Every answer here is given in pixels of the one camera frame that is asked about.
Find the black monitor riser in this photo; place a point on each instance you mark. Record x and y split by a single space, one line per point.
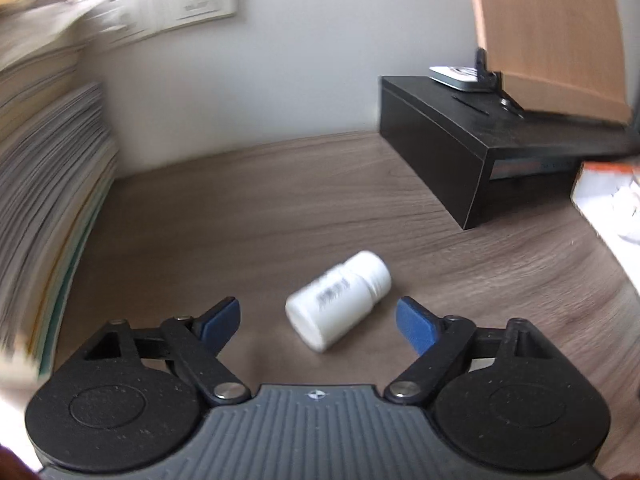
435 125

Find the small white device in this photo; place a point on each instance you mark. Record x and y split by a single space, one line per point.
452 77

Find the white pill bottle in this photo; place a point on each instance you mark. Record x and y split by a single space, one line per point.
335 300

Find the wooden book stand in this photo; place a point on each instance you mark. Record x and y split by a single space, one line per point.
545 30

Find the stack of books and papers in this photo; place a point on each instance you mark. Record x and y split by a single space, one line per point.
45 185

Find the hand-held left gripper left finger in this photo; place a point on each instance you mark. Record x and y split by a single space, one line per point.
220 317

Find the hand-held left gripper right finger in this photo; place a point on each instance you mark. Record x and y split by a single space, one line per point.
417 322

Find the orange and white cardboard box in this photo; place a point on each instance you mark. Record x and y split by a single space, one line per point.
595 195

